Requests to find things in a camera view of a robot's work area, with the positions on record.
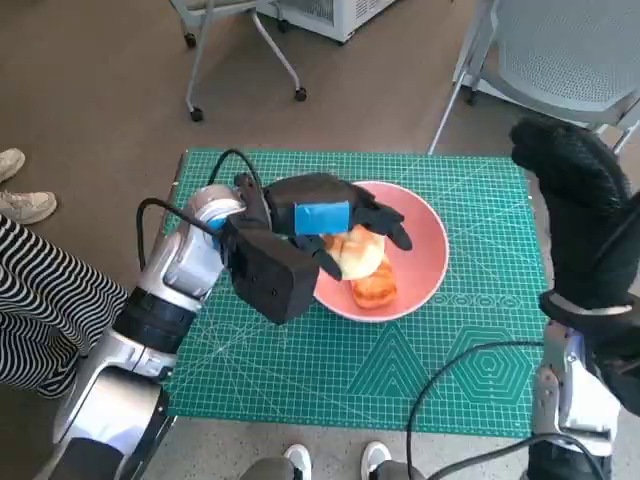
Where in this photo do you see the person's foot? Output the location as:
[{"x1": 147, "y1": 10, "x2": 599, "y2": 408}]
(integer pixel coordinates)
[
  {"x1": 284, "y1": 443, "x2": 314, "y2": 480},
  {"x1": 0, "y1": 191, "x2": 58, "y2": 225},
  {"x1": 360, "y1": 440, "x2": 394, "y2": 480},
  {"x1": 0, "y1": 148, "x2": 26, "y2": 184}
]

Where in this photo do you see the pink bowl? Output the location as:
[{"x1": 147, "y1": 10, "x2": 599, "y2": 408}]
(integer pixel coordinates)
[{"x1": 312, "y1": 180, "x2": 450, "y2": 324}]

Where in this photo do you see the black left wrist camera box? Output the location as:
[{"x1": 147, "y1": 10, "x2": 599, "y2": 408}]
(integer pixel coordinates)
[{"x1": 222, "y1": 209, "x2": 321, "y2": 326}]

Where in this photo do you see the grey mesh-back chair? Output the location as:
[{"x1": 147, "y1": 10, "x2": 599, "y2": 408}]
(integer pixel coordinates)
[{"x1": 427, "y1": 0, "x2": 640, "y2": 156}]

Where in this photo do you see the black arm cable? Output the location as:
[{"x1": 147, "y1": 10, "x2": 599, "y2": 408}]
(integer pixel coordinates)
[
  {"x1": 135, "y1": 148, "x2": 264, "y2": 274},
  {"x1": 406, "y1": 339, "x2": 544, "y2": 480}
]

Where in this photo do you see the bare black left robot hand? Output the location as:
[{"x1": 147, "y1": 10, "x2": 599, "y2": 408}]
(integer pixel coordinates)
[{"x1": 264, "y1": 172, "x2": 414, "y2": 281}]

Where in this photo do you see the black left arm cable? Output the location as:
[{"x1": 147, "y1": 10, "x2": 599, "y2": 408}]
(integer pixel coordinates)
[{"x1": 135, "y1": 148, "x2": 264, "y2": 274}]

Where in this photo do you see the long striped toy bread loaf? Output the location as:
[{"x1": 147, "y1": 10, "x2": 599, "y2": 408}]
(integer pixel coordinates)
[{"x1": 349, "y1": 259, "x2": 400, "y2": 310}]

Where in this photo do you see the person's leg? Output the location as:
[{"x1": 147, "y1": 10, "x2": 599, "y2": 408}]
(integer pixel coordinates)
[
  {"x1": 374, "y1": 459, "x2": 424, "y2": 480},
  {"x1": 242, "y1": 455, "x2": 299, "y2": 480}
]

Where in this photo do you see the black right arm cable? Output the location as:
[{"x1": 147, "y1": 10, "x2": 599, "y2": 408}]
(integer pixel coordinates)
[{"x1": 406, "y1": 339, "x2": 544, "y2": 480}]

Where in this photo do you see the round toy bread bun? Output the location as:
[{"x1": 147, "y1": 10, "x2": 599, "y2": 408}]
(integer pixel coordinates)
[{"x1": 322, "y1": 224, "x2": 386, "y2": 281}]

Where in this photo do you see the person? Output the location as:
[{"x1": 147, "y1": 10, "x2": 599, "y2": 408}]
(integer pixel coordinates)
[{"x1": 0, "y1": 212, "x2": 131, "y2": 401}]

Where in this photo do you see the green cutting mat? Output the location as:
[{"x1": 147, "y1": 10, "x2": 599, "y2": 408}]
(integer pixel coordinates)
[{"x1": 162, "y1": 147, "x2": 551, "y2": 440}]

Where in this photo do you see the white cabinet appliance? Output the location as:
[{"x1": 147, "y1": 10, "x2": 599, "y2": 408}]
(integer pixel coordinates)
[{"x1": 254, "y1": 0, "x2": 396, "y2": 45}]

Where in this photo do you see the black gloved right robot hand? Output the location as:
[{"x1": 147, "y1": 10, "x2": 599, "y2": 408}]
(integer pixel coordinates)
[{"x1": 509, "y1": 117, "x2": 640, "y2": 311}]

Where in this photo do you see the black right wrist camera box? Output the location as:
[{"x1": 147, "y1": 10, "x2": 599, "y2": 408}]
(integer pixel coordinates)
[{"x1": 584, "y1": 319, "x2": 640, "y2": 419}]

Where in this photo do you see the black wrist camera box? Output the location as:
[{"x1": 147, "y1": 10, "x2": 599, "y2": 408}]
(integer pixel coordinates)
[
  {"x1": 584, "y1": 319, "x2": 640, "y2": 419},
  {"x1": 222, "y1": 209, "x2": 321, "y2": 326}
]

